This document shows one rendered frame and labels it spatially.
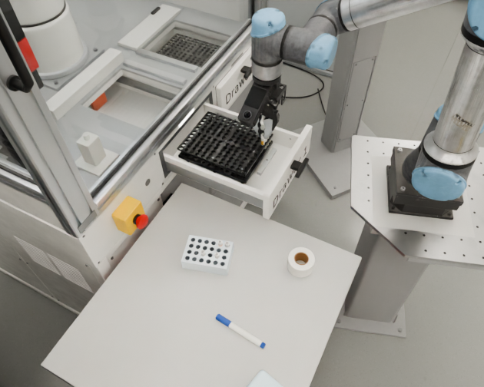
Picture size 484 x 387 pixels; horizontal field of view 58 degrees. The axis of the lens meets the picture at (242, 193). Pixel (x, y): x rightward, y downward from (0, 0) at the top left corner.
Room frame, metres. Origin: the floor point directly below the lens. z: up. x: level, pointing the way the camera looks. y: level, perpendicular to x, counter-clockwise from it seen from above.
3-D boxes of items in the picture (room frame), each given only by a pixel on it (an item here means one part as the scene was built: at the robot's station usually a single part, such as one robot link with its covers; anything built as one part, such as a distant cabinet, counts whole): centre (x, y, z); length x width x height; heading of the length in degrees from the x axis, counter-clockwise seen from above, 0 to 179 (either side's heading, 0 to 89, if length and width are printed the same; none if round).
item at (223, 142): (0.90, 0.04, 0.87); 0.22 x 0.18 x 0.06; 61
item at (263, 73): (0.90, -0.07, 1.16); 0.08 x 0.08 x 0.05
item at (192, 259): (0.60, 0.10, 0.78); 0.12 x 0.08 x 0.04; 77
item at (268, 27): (0.89, -0.07, 1.24); 0.09 x 0.08 x 0.11; 62
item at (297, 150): (0.80, -0.13, 0.87); 0.29 x 0.02 x 0.11; 151
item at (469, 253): (0.79, -0.55, 0.70); 0.45 x 0.44 x 0.12; 79
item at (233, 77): (1.24, -0.01, 0.87); 0.29 x 0.02 x 0.11; 151
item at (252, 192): (0.91, 0.05, 0.86); 0.40 x 0.26 x 0.06; 61
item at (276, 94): (0.90, -0.07, 1.08); 0.09 x 0.08 x 0.12; 151
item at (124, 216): (0.67, 0.29, 0.88); 0.07 x 0.05 x 0.07; 151
